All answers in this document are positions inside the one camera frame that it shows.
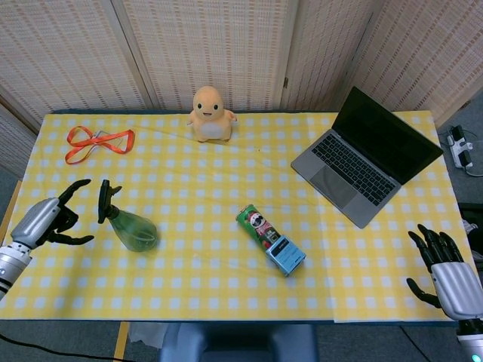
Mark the orange lanyard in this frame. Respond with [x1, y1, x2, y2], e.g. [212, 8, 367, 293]
[64, 126, 135, 165]

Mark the yellow checkered tablecloth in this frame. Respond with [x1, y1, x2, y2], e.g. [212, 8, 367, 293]
[0, 109, 467, 324]

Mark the woven folding screen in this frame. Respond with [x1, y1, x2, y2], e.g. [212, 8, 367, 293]
[0, 0, 483, 133]

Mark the grey open laptop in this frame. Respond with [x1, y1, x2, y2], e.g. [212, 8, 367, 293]
[290, 85, 445, 230]

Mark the white plastic bag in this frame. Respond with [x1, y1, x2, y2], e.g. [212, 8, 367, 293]
[128, 322, 169, 348]

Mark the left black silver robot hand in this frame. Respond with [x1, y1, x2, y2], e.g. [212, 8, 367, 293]
[10, 179, 95, 250]

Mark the yellow wooden table leg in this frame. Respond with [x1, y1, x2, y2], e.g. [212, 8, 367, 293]
[112, 322, 130, 362]

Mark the blue cardboard box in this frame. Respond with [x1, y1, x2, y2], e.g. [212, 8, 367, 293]
[265, 236, 307, 278]

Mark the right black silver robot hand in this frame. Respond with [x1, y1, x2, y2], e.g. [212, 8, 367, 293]
[406, 223, 483, 321]

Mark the orange plush toy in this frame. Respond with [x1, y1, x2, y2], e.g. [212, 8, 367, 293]
[186, 85, 238, 143]

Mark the black floor cable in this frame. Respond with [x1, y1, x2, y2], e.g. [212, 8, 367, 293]
[0, 333, 128, 362]

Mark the white power strip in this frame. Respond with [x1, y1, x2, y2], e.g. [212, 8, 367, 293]
[447, 125, 475, 170]

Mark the green spray bottle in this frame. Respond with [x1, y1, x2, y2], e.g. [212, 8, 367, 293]
[97, 179, 159, 253]

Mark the green Pringles can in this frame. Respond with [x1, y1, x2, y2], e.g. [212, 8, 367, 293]
[236, 204, 283, 250]

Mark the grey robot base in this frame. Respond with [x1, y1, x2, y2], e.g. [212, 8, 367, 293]
[160, 323, 320, 362]

